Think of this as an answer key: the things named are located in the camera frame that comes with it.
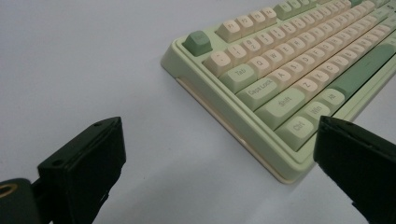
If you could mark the green and cream keyboard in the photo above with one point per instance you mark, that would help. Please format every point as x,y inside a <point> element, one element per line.
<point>280,77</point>

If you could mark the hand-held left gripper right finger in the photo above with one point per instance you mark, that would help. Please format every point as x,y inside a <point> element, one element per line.
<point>361,161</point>

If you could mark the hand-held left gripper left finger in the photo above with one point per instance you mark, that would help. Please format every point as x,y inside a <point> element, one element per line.
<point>81,168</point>

